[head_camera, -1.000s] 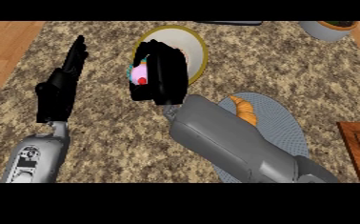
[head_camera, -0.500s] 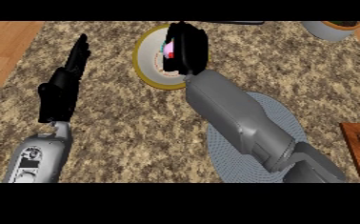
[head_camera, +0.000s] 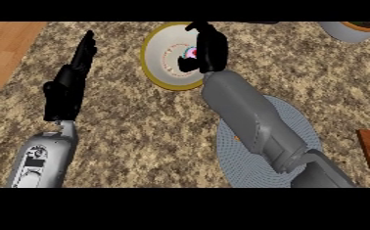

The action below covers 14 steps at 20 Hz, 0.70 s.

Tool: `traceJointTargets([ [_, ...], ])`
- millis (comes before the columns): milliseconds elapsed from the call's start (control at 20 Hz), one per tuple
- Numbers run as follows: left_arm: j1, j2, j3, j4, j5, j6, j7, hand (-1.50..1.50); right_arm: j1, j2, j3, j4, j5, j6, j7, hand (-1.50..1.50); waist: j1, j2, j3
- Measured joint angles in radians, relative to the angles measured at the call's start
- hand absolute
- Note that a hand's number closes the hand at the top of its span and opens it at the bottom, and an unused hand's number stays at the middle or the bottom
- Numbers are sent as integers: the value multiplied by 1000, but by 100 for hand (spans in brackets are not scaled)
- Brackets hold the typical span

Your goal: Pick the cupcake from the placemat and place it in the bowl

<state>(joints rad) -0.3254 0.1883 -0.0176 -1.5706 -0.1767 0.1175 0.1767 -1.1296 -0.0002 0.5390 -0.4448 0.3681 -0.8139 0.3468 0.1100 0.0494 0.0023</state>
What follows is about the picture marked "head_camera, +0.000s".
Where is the brown wooden board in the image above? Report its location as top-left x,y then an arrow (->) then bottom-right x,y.
356,128 -> 370,169

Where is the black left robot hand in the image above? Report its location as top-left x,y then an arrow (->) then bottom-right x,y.
42,29 -> 99,122

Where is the grey pot with brown rim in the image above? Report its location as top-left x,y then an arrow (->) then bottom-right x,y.
317,22 -> 370,44

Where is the grey round woven placemat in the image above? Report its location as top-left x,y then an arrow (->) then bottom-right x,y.
216,94 -> 325,189

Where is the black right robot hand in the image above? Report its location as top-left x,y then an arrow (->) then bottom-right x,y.
177,21 -> 230,74

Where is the white bowl with yellow rim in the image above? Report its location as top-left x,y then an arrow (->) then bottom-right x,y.
139,22 -> 205,92

